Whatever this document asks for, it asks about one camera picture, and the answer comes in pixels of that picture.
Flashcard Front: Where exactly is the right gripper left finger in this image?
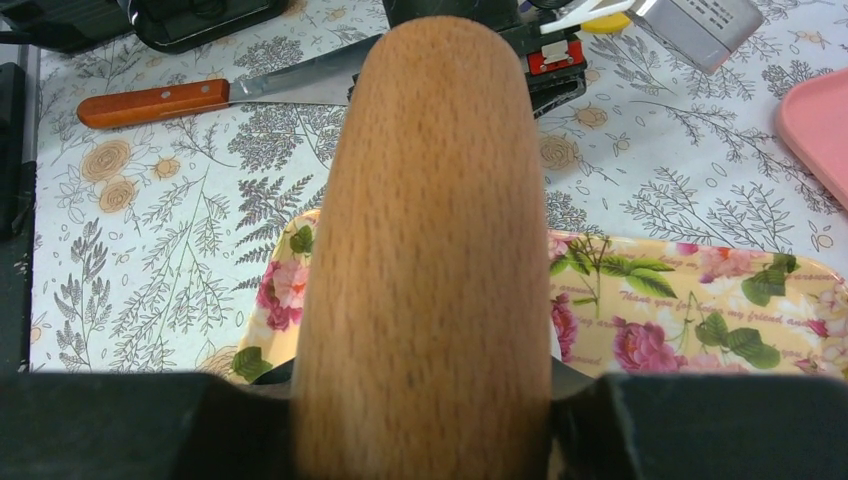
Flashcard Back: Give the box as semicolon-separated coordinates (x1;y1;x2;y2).
1;373;295;479

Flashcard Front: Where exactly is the metal scraper red handle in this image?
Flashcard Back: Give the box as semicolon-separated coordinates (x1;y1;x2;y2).
76;33;386;130

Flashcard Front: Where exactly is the floral cutting board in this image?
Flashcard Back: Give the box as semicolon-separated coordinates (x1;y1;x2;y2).
232;212;847;382

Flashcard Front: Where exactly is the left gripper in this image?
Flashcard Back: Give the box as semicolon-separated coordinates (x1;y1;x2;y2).
383;0;587;118

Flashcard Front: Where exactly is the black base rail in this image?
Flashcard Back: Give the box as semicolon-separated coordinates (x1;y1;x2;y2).
1;22;40;376

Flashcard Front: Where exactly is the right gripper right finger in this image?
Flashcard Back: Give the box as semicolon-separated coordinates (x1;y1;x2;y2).
552;361;847;479

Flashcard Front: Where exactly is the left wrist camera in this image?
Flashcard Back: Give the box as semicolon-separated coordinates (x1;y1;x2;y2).
539;0;766;75

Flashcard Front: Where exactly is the pink plastic tray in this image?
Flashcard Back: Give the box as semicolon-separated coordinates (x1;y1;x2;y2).
775;69;847;208

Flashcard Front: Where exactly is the yellow round token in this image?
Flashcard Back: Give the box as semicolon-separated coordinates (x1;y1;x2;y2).
581;13;631;34

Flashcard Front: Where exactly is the wooden double-ended roller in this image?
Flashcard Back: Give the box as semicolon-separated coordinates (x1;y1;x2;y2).
292;16;551;479

